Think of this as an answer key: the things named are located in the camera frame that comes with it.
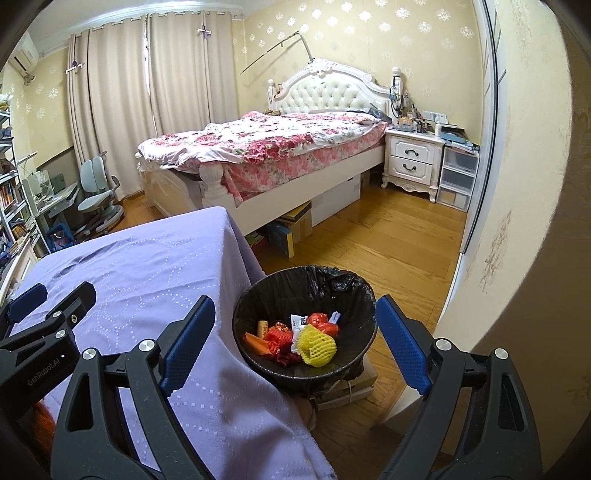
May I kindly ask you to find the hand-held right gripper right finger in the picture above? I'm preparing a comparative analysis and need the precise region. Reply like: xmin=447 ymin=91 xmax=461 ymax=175
xmin=375 ymin=295 xmax=543 ymax=480

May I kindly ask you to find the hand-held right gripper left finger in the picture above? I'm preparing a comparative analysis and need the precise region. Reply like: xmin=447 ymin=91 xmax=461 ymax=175
xmin=51 ymin=295 xmax=217 ymax=480

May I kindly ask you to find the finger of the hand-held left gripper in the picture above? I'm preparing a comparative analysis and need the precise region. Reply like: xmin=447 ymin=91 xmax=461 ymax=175
xmin=28 ymin=281 xmax=98 ymax=335
xmin=0 ymin=284 xmax=49 ymax=330

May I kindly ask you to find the orange snack wrapper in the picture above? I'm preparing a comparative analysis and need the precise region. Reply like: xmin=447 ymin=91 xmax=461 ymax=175
xmin=244 ymin=332 xmax=273 ymax=357

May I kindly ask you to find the yellow foam fruit net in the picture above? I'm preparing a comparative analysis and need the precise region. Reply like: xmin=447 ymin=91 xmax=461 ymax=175
xmin=295 ymin=324 xmax=337 ymax=367

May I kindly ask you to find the red plastic bag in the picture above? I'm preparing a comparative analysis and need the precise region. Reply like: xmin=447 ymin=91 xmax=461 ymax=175
xmin=307 ymin=312 xmax=340 ymax=337

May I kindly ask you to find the red foam fruit net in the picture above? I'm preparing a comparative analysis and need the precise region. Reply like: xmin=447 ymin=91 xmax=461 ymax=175
xmin=265 ymin=324 xmax=294 ymax=354

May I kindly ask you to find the black lined trash bin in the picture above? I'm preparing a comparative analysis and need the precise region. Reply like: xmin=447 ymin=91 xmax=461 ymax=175
xmin=232 ymin=264 xmax=379 ymax=400

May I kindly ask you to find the tied cardboard bundle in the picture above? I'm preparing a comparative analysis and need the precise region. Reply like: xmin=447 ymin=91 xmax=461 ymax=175
xmin=315 ymin=357 xmax=378 ymax=411

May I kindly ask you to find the purple tablecloth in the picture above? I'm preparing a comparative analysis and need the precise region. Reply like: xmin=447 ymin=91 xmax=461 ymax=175
xmin=9 ymin=206 xmax=338 ymax=480

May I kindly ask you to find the grey study desk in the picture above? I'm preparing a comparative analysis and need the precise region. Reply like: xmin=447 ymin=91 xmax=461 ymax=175
xmin=25 ymin=171 xmax=79 ymax=252

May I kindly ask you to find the light blue desk chair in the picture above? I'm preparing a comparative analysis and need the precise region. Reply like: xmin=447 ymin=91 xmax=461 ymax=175
xmin=78 ymin=156 xmax=124 ymax=236

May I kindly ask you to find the white bookshelf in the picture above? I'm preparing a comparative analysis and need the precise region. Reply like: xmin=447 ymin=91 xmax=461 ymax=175
xmin=0 ymin=108 xmax=38 ymax=259

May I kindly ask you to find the blue box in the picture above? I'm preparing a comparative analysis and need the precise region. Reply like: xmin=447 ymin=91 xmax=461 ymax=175
xmin=265 ymin=220 xmax=296 ymax=259

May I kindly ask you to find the brown cardboard box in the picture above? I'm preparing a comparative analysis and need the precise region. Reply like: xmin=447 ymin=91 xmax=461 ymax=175
xmin=279 ymin=205 xmax=314 ymax=243

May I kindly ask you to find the white storage box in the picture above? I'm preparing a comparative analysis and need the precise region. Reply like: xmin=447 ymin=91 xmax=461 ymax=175
xmin=311 ymin=173 xmax=362 ymax=222

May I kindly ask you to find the clear plastic drawer unit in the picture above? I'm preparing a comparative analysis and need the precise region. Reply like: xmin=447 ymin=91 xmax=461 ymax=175
xmin=436 ymin=147 xmax=478 ymax=213

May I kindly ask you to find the white nightstand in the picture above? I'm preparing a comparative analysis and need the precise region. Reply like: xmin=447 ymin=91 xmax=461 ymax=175
xmin=381 ymin=128 xmax=446 ymax=203

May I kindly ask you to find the pink floral bed sheet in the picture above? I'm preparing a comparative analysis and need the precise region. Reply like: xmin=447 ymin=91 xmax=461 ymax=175
xmin=222 ymin=138 xmax=386 ymax=199

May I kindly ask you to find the beige curtain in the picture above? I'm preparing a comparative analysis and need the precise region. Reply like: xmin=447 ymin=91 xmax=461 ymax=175
xmin=66 ymin=25 xmax=155 ymax=199
xmin=147 ymin=11 xmax=241 ymax=134

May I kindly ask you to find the stack of books and papers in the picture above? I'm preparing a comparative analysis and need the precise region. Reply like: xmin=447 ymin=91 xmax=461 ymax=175
xmin=438 ymin=124 xmax=481 ymax=153

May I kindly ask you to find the floral quilt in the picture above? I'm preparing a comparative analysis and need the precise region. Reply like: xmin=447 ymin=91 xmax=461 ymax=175
xmin=137 ymin=111 xmax=387 ymax=167

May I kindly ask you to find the white sliding wardrobe door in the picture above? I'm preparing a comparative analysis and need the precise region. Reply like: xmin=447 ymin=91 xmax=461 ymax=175
xmin=459 ymin=0 xmax=509 ymax=254

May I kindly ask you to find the white air conditioner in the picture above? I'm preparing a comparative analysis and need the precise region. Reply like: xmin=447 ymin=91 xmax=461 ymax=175
xmin=11 ymin=37 xmax=40 ymax=77

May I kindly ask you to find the white bed with tufted headboard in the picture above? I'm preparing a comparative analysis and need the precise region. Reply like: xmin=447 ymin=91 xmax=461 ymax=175
xmin=137 ymin=59 xmax=393 ymax=236

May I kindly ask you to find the thin metal pole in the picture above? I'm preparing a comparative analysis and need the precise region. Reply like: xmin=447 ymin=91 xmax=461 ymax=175
xmin=240 ymin=31 xmax=315 ymax=75

